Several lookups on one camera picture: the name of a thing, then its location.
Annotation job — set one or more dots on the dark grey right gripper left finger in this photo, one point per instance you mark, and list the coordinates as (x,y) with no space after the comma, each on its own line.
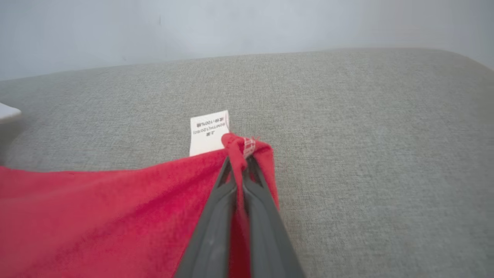
(212,231)

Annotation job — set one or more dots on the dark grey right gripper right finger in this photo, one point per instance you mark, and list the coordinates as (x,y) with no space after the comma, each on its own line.
(266,231)

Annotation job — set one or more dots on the red Bulls 23 jersey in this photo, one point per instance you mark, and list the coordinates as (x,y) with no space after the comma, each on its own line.
(96,220)

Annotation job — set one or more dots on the grey fabric sofa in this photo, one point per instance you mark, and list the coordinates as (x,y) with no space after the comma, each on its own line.
(366,154)

